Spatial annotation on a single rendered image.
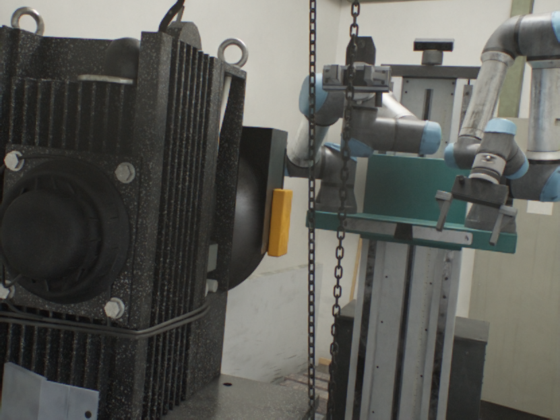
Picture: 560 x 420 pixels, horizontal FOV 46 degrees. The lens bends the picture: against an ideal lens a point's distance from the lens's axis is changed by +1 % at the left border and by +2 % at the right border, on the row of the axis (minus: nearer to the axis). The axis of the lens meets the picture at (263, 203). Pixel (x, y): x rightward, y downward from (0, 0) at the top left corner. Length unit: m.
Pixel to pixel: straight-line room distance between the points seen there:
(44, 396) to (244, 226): 0.67
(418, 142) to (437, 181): 0.80
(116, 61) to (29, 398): 0.56
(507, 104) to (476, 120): 2.14
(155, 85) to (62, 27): 1.55
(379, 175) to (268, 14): 1.76
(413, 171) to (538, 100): 0.47
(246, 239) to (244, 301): 2.21
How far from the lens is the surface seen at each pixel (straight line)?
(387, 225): 2.14
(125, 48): 1.18
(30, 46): 1.34
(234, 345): 3.75
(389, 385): 2.50
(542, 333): 4.01
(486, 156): 1.79
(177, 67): 1.20
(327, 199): 2.19
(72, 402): 1.04
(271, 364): 4.19
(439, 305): 2.36
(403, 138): 1.48
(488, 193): 1.77
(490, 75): 2.06
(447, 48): 2.37
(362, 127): 1.45
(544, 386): 4.07
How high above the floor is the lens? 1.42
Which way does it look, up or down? 4 degrees down
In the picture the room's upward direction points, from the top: 5 degrees clockwise
